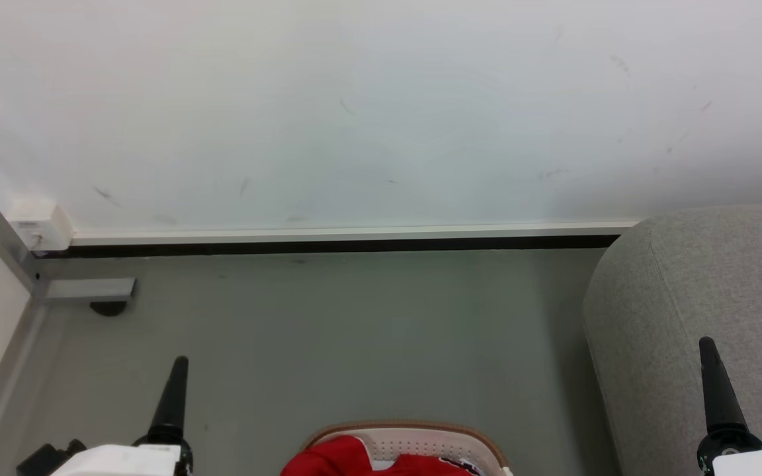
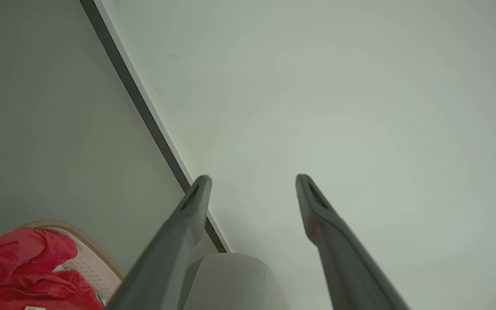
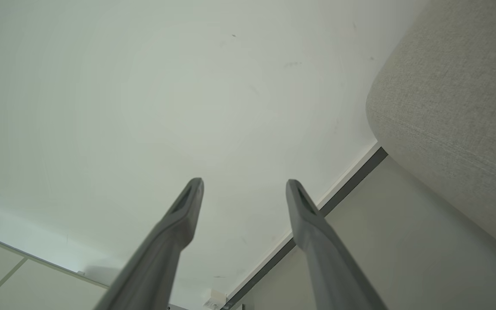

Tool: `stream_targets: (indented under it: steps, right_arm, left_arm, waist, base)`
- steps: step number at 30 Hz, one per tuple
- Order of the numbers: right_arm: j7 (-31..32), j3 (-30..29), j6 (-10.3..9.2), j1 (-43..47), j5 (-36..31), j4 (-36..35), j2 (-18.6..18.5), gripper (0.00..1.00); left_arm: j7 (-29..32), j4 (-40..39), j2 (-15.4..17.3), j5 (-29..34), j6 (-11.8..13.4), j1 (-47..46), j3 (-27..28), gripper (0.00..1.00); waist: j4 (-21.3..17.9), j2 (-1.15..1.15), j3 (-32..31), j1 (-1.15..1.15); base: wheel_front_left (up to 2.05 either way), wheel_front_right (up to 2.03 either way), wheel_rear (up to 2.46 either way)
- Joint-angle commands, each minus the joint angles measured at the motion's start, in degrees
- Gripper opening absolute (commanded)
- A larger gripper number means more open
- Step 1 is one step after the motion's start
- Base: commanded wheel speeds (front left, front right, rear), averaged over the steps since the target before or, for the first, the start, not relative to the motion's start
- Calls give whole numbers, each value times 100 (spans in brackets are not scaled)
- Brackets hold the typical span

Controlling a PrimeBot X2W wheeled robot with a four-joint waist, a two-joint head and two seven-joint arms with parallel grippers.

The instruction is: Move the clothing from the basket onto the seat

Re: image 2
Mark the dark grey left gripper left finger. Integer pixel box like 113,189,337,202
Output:
106,175,212,310

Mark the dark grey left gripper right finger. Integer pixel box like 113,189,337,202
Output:
295,174,410,310

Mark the red clothing with white trim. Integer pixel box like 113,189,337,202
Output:
0,228,104,310

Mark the white laundry basket woven rim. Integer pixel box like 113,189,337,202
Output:
0,220,124,305

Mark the dark grey wall baseboard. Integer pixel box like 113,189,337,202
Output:
79,0,231,253

